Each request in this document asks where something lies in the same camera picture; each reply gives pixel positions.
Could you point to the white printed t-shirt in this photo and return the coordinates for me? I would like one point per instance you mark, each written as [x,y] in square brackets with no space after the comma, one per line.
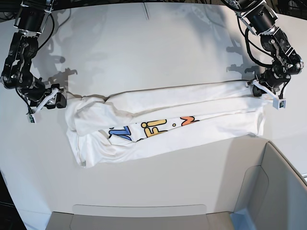
[142,124]

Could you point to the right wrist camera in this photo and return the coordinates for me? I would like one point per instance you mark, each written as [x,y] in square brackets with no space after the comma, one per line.
[33,118]

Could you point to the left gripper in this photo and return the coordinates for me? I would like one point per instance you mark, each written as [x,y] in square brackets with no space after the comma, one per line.
[269,80]

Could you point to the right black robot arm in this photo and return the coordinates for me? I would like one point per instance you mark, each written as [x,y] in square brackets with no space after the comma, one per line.
[30,23]

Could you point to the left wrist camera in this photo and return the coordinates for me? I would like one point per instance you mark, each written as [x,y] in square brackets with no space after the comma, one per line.
[279,103]

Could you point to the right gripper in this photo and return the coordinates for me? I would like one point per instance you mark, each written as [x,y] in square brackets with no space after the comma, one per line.
[34,96]

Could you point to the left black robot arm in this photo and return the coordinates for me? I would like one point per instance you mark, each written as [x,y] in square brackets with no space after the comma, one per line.
[259,19]

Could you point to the grey plastic bin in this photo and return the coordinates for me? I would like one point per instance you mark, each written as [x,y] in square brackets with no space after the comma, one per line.
[272,196]

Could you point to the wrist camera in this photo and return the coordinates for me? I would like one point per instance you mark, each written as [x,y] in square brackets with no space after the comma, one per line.
[33,118]
[279,103]

